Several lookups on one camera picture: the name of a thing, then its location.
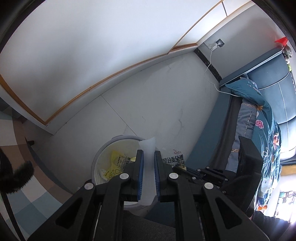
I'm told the checkered tablecloth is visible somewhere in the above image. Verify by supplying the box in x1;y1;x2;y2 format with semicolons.
0;111;72;240

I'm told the blue upholstered headboard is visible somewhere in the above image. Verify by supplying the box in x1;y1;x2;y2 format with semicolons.
220;47;295;161

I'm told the blue floral bedding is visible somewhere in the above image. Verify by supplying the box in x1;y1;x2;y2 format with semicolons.
225;78;281;211

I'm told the white charger cable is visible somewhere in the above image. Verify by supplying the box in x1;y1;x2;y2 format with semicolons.
203;43;241;98

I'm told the large yellow clear snack wrapper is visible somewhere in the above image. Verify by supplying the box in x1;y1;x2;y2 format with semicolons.
102;151;136;181

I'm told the black furry sleeve cuff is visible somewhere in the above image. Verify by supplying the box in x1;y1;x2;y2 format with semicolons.
1;150;34;194

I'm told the white trash bin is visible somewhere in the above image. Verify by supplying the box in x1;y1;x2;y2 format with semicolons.
91;135;157;217

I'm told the small yellow snack wrapper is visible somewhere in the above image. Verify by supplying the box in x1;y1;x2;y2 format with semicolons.
161;149;187;170

